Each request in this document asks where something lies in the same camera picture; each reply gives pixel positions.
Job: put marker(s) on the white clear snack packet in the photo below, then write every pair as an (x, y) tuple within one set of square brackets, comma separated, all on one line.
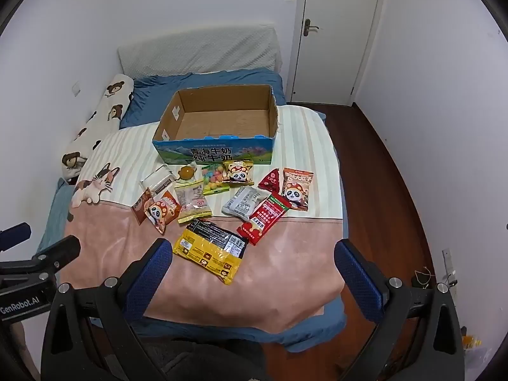
[(158, 180)]

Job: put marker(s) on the long red green-topped packet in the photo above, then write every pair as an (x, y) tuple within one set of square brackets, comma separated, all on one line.
[(264, 218)]

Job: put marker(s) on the clear yellow red-label packet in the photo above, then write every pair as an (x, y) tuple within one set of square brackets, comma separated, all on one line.
[(192, 202)]

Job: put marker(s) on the small red snack packet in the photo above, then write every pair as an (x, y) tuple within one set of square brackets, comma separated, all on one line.
[(270, 182)]

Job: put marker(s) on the bear print long pillow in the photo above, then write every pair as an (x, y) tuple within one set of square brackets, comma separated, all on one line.
[(105, 119)]

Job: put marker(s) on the striped cat printed blanket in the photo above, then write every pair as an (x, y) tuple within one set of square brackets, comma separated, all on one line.
[(119, 246)]

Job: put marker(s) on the white headboard cushion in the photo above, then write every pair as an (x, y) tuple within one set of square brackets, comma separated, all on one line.
[(198, 51)]

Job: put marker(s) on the blue pillow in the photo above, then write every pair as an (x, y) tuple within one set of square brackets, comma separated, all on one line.
[(238, 77)]

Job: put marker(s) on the white door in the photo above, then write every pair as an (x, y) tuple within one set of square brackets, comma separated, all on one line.
[(337, 35)]

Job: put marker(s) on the small yellow panda packet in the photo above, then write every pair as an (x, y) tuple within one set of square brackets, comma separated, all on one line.
[(238, 172)]

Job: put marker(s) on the white wall power outlet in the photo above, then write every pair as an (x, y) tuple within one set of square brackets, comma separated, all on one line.
[(448, 264)]

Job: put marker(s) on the brown snack packet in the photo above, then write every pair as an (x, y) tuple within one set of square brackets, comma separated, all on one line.
[(139, 208)]

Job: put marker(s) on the colourful candy green packet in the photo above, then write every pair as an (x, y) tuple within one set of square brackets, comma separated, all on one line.
[(212, 180)]

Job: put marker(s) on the large black yellow packet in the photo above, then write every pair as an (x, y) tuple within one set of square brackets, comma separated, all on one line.
[(210, 250)]

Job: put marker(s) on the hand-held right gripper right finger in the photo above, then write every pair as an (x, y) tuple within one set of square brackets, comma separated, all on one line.
[(357, 276)]

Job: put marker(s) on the white wall socket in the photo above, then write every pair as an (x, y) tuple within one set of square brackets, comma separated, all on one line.
[(75, 88)]

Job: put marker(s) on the orange pastry clear packet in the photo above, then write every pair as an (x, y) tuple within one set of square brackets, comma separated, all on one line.
[(186, 172)]

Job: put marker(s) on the printed cardboard box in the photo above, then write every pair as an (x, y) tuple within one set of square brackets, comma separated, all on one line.
[(222, 123)]

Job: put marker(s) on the grey white snack packet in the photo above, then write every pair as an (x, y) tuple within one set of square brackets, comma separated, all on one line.
[(244, 202)]

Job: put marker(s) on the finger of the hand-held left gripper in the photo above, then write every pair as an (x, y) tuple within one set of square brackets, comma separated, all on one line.
[(59, 254), (14, 236)]

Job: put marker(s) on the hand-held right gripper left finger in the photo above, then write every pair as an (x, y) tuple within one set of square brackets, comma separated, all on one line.
[(153, 272)]

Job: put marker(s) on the small yellow object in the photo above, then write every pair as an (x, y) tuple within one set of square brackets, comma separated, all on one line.
[(472, 340)]

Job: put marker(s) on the orange panda snack packet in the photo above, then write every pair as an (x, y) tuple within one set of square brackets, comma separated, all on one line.
[(160, 212), (295, 188)]

